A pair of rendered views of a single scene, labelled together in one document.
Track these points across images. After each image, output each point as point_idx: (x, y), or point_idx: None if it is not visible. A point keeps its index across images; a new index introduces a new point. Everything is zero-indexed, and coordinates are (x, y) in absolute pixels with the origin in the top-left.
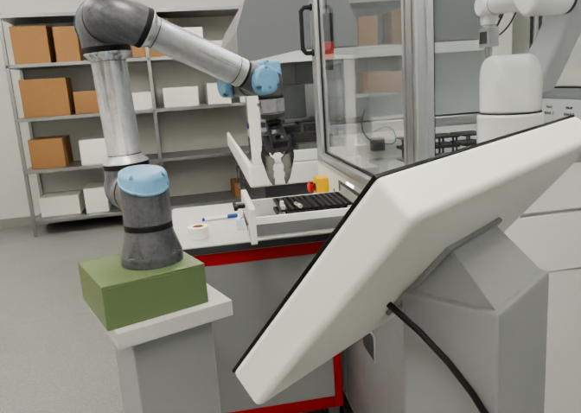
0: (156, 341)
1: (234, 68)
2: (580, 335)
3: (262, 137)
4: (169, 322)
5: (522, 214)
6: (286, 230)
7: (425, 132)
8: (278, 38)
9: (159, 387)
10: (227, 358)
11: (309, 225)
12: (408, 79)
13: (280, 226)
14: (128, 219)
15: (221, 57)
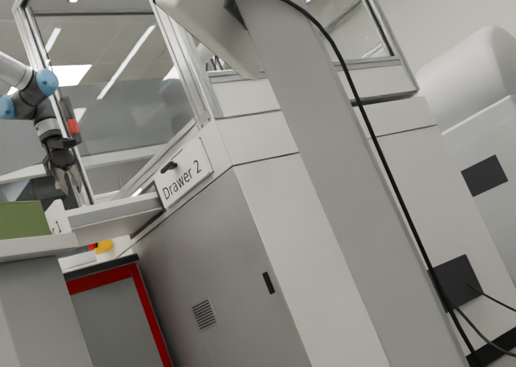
0: (11, 271)
1: (21, 67)
2: None
3: (45, 160)
4: (24, 241)
5: (279, 110)
6: (95, 219)
7: (193, 55)
8: (11, 156)
9: (25, 320)
10: None
11: (115, 212)
12: (167, 28)
13: (88, 216)
14: None
15: (8, 58)
